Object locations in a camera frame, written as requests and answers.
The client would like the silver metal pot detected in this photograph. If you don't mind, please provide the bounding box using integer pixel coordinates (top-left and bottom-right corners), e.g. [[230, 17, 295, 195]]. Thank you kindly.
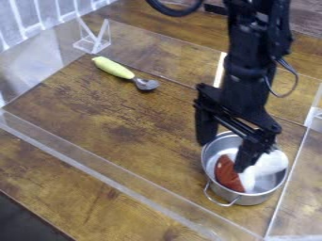
[[202, 131, 291, 207]]

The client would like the yellow handled spoon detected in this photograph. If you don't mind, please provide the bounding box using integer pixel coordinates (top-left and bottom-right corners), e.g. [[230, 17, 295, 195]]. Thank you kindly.
[[93, 56, 161, 91]]

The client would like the clear acrylic triangular bracket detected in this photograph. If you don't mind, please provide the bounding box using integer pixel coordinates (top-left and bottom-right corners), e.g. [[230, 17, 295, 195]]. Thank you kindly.
[[74, 18, 113, 55]]

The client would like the black strip on table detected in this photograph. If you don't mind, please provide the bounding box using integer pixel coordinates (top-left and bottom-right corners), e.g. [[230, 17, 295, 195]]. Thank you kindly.
[[205, 4, 228, 15]]

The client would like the red white plush mushroom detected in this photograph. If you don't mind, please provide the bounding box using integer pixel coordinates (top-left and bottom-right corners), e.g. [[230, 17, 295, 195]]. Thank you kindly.
[[214, 150, 291, 193]]

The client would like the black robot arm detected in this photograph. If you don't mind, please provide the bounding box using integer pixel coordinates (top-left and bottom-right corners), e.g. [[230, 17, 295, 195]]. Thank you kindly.
[[194, 0, 293, 172]]

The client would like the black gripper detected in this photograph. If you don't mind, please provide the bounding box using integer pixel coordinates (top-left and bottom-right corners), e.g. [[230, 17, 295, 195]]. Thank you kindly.
[[194, 56, 283, 173]]

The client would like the clear acrylic enclosure wall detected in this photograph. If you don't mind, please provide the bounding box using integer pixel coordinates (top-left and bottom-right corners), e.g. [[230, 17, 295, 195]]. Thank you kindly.
[[0, 0, 322, 241]]

